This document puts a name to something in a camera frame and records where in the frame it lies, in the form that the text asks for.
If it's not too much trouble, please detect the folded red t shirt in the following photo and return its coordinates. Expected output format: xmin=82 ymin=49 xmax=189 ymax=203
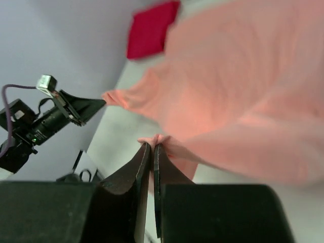
xmin=126 ymin=1 xmax=181 ymax=60

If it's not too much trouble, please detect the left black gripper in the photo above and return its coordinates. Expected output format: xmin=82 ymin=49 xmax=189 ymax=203
xmin=31 ymin=90 xmax=106 ymax=146

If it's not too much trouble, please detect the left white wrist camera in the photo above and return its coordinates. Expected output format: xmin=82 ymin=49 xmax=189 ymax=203
xmin=36 ymin=74 xmax=57 ymax=98

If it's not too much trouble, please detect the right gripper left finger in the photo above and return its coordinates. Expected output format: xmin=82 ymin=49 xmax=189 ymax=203
xmin=86 ymin=143 xmax=151 ymax=242

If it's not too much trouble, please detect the salmon pink t shirt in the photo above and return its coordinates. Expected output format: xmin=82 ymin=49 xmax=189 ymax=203
xmin=103 ymin=1 xmax=323 ymax=185

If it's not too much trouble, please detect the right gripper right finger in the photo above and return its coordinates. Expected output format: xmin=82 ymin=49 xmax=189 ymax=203
xmin=153 ymin=144 xmax=194 ymax=238

